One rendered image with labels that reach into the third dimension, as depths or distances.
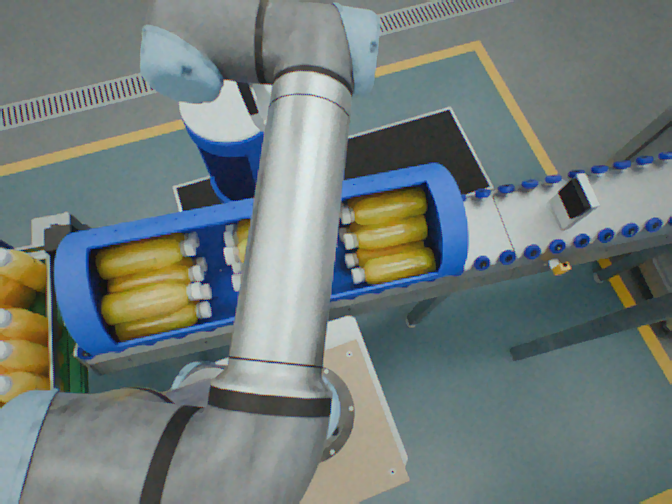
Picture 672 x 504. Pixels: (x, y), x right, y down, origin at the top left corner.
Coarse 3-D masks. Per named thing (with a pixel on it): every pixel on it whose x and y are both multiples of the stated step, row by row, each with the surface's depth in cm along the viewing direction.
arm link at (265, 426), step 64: (256, 64) 41; (320, 64) 39; (320, 128) 37; (256, 192) 38; (320, 192) 37; (256, 256) 35; (320, 256) 36; (256, 320) 34; (320, 320) 35; (256, 384) 32; (320, 384) 34; (192, 448) 31; (256, 448) 30; (320, 448) 33
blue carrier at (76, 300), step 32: (352, 192) 101; (448, 192) 101; (128, 224) 100; (160, 224) 98; (192, 224) 97; (224, 224) 117; (448, 224) 100; (64, 256) 93; (192, 256) 120; (224, 256) 121; (448, 256) 103; (64, 288) 90; (96, 288) 108; (224, 288) 120; (352, 288) 116; (384, 288) 107; (64, 320) 91; (96, 320) 92; (224, 320) 102; (96, 352) 99
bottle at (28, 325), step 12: (12, 312) 104; (24, 312) 106; (12, 324) 103; (24, 324) 105; (36, 324) 108; (60, 324) 120; (12, 336) 104; (24, 336) 106; (36, 336) 110; (60, 336) 119
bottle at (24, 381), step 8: (8, 376) 98; (16, 376) 99; (24, 376) 101; (32, 376) 103; (40, 376) 106; (48, 376) 110; (16, 384) 98; (24, 384) 100; (32, 384) 102; (40, 384) 105; (48, 384) 108; (8, 392) 98; (16, 392) 98; (24, 392) 100; (8, 400) 99
